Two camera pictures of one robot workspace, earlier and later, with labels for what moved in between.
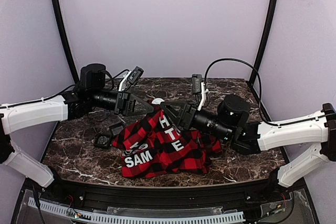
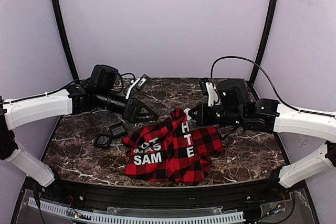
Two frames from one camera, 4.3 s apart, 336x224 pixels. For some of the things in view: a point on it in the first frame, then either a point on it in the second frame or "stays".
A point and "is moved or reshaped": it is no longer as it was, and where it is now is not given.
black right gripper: (184, 114) -> (206, 115)
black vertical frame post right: (265, 35) stays
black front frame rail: (166, 196) stays
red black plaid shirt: (152, 145) is moved or reshaped
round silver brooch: (102, 140) stays
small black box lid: (116, 129) stays
